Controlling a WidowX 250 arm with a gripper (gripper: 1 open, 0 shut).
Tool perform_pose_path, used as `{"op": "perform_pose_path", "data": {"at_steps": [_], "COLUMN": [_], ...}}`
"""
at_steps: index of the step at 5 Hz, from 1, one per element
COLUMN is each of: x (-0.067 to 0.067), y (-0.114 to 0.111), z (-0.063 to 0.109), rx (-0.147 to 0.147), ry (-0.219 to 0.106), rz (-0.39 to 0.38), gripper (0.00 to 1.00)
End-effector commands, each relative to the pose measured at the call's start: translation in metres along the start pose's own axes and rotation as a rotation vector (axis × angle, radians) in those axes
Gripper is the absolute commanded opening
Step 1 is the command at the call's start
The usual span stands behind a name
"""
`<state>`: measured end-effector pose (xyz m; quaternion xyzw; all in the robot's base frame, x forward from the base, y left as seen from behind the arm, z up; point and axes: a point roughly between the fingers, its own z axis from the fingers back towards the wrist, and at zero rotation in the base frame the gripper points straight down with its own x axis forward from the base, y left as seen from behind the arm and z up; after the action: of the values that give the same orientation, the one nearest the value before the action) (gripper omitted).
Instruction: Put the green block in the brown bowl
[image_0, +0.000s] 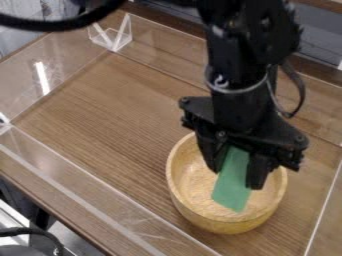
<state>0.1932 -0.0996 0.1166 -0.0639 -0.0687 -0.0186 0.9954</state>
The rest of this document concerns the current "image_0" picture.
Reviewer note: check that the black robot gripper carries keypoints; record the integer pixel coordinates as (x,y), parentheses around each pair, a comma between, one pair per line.
(241,116)

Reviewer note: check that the green rectangular block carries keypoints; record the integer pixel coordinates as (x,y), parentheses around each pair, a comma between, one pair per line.
(230,192)

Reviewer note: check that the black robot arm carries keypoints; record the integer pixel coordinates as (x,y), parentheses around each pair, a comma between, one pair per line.
(251,36)

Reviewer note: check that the brown wooden bowl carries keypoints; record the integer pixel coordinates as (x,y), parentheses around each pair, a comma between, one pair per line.
(191,196)

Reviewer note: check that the black metal bracket with bolt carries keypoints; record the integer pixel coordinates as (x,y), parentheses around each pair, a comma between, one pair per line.
(46,243)

